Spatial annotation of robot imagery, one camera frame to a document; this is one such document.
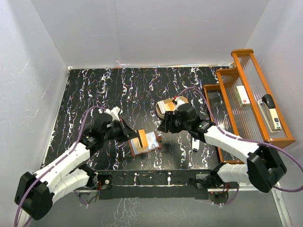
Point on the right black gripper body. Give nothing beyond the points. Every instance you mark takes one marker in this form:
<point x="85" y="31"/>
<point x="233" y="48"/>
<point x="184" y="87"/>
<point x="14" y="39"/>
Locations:
<point x="173" y="124"/>

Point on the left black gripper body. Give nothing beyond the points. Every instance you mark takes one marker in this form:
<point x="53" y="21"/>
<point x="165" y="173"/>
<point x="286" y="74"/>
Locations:
<point x="120" y="133"/>

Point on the stack of credit cards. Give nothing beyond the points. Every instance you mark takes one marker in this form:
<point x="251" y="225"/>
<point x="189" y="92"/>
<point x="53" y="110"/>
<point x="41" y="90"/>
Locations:
<point x="162" y="107"/>

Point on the brown leather card holder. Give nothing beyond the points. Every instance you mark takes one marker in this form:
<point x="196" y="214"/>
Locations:
<point x="154" y="143"/>

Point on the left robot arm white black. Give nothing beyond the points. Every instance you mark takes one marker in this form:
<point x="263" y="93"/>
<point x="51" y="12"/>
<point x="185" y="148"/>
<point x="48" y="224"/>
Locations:
<point x="37" y="192"/>

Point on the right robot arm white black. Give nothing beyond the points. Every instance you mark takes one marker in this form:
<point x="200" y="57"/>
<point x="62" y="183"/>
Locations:
<point x="261" y="165"/>

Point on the beige oval tray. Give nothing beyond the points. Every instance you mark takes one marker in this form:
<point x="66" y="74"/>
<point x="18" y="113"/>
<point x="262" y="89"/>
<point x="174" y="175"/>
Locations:
<point x="169" y="105"/>

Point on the orange wooden tiered shelf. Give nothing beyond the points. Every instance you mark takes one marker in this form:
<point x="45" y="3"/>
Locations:
<point x="247" y="122"/>

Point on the white staple box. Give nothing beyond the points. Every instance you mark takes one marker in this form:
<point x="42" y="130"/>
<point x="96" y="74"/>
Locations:
<point x="242" y="96"/>

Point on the black beige stapler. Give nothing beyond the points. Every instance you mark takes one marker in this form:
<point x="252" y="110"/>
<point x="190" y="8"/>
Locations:
<point x="268" y="109"/>

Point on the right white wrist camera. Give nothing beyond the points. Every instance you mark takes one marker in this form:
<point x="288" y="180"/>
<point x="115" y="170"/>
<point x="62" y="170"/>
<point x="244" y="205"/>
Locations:
<point x="178" y="101"/>

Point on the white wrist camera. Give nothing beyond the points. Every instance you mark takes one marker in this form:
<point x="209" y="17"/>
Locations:
<point x="178" y="101"/>
<point x="114" y="112"/>

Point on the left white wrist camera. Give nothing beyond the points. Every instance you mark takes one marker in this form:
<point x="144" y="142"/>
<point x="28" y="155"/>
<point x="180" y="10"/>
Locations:
<point x="114" y="112"/>

